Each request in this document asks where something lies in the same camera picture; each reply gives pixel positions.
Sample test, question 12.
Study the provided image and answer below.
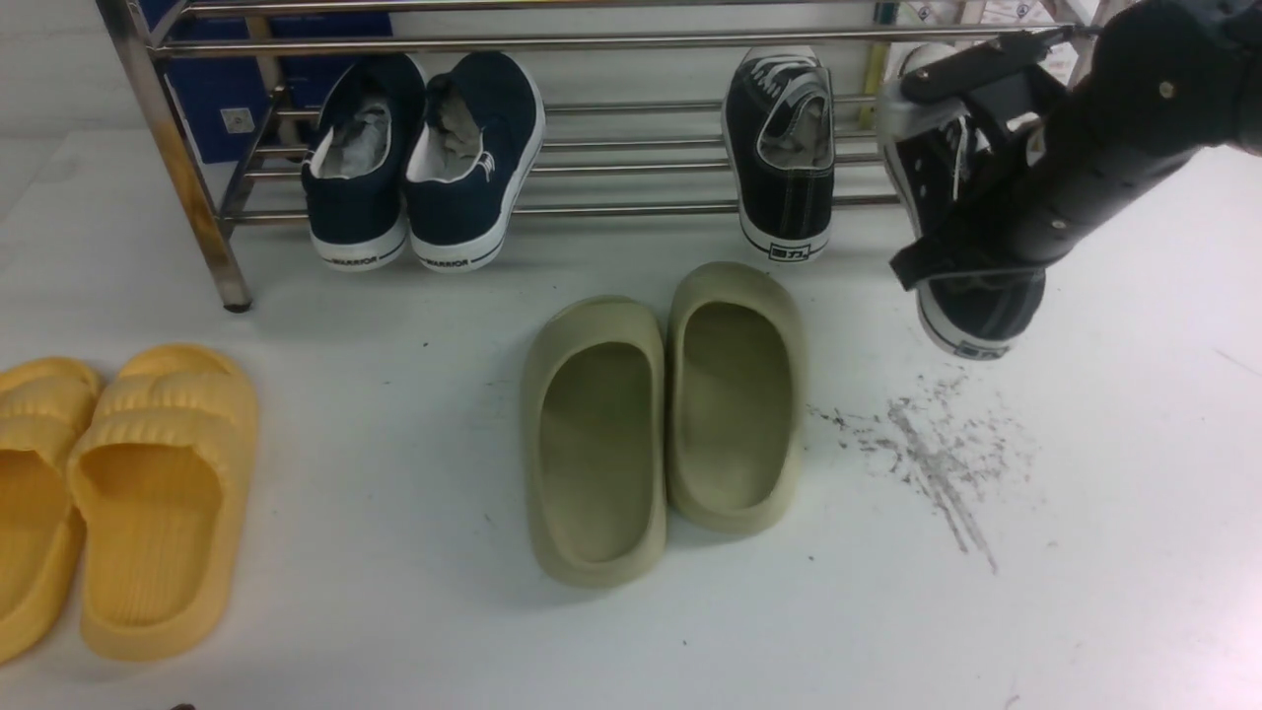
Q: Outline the yellow slipper, right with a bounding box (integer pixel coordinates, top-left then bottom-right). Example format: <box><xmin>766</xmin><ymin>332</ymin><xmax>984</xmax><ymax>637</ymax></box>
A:
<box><xmin>67</xmin><ymin>343</ymin><xmax>257</xmax><ymax>662</ymax></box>

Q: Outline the blue box behind rack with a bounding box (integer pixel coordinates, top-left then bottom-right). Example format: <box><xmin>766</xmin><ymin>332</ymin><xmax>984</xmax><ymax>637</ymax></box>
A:
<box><xmin>167</xmin><ymin>13</ymin><xmax>392</xmax><ymax>165</ymax></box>

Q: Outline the metal shoe rack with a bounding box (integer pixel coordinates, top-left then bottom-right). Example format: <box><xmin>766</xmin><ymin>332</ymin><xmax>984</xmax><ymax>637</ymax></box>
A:
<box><xmin>98</xmin><ymin>1</ymin><xmax>1121</xmax><ymax>314</ymax></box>

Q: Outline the olive green slipper, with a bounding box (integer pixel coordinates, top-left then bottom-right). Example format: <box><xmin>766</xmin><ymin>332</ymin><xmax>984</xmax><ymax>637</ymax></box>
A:
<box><xmin>666</xmin><ymin>262</ymin><xmax>808</xmax><ymax>536</ymax></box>
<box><xmin>520</xmin><ymin>295</ymin><xmax>668</xmax><ymax>589</ymax></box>

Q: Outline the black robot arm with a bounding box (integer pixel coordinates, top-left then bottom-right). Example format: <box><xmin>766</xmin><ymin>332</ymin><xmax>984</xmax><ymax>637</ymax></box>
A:
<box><xmin>877</xmin><ymin>1</ymin><xmax>1259</xmax><ymax>289</ymax></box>

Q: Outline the navy slip-on shoe, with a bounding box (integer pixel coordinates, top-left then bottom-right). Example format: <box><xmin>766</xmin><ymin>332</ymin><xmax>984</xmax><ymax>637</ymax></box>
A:
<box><xmin>302</xmin><ymin>53</ymin><xmax>427</xmax><ymax>271</ymax></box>
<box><xmin>404</xmin><ymin>52</ymin><xmax>546</xmax><ymax>272</ymax></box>

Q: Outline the yellow slipper, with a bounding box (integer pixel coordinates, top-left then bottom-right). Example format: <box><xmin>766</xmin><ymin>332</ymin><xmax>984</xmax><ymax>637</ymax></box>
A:
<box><xmin>1</xmin><ymin>358</ymin><xmax>103</xmax><ymax>665</ymax></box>
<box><xmin>67</xmin><ymin>343</ymin><xmax>257</xmax><ymax>662</ymax></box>

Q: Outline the yellow slipper, left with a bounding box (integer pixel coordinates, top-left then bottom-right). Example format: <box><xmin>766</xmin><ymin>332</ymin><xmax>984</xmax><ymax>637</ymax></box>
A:
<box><xmin>1</xmin><ymin>358</ymin><xmax>103</xmax><ymax>665</ymax></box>

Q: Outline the black canvas sneaker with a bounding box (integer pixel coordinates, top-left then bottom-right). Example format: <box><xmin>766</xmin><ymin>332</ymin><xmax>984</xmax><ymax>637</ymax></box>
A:
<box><xmin>721</xmin><ymin>45</ymin><xmax>837</xmax><ymax>262</ymax></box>
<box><xmin>877</xmin><ymin>90</ymin><xmax>1046</xmax><ymax>361</ymax></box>

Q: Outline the olive green slipper, right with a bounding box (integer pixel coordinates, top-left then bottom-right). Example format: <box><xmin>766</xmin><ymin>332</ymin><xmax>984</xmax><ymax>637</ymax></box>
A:
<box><xmin>666</xmin><ymin>262</ymin><xmax>808</xmax><ymax>536</ymax></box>

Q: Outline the navy slip-on shoe, left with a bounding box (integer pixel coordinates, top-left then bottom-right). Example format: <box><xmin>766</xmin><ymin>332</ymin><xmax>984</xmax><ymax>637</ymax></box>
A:
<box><xmin>302</xmin><ymin>53</ymin><xmax>427</xmax><ymax>271</ymax></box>

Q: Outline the navy slip-on shoe, right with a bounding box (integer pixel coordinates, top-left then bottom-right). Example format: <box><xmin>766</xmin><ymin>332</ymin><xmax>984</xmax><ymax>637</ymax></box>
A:
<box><xmin>404</xmin><ymin>52</ymin><xmax>546</xmax><ymax>272</ymax></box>

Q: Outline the olive green slipper, left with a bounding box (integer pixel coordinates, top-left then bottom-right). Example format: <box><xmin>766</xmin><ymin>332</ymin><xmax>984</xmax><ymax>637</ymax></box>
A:
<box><xmin>520</xmin><ymin>295</ymin><xmax>668</xmax><ymax>589</ymax></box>

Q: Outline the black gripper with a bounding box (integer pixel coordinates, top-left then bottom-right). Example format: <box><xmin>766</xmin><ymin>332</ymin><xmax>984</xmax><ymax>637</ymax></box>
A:
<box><xmin>890</xmin><ymin>1</ymin><xmax>1243</xmax><ymax>289</ymax></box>

